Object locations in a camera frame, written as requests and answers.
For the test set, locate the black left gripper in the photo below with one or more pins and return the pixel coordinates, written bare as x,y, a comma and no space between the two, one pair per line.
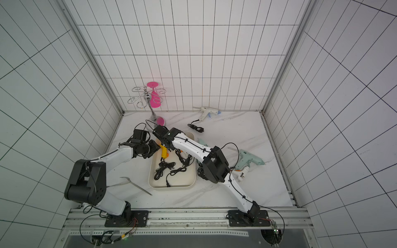
155,148

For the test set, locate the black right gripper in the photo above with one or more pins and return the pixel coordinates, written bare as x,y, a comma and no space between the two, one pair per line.
159,133

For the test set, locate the yellow glue gun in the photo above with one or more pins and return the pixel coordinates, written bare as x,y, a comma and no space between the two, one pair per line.
164,152

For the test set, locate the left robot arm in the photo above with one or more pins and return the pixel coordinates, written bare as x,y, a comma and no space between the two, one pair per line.
87,182

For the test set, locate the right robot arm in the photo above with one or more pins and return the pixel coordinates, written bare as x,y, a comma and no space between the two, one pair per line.
216,168

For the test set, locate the cream plastic storage tray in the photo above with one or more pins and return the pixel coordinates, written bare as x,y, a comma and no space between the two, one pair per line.
172,172

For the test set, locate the mint green glue gun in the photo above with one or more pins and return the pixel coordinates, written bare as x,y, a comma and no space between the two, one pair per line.
202,142

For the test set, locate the white glue gun blue trigger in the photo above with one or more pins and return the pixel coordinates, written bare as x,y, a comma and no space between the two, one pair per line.
206,111

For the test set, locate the white glue gun orange trigger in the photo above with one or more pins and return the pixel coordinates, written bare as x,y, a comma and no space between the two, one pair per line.
241,174

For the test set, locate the mint glue gun with stick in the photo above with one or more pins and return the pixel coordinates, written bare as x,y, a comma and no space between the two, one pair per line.
245,158

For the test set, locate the chrome cup holder stand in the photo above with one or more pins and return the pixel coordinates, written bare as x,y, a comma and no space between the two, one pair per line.
140,100

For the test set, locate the metal tongs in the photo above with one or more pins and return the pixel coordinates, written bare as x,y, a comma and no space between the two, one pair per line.
128,181

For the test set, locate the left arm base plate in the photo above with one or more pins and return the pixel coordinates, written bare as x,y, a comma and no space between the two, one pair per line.
127,218

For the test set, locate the aluminium mounting rail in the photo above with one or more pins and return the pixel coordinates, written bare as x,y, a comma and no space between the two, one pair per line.
208,221

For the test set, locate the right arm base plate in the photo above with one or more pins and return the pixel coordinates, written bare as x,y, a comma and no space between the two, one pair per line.
237,218

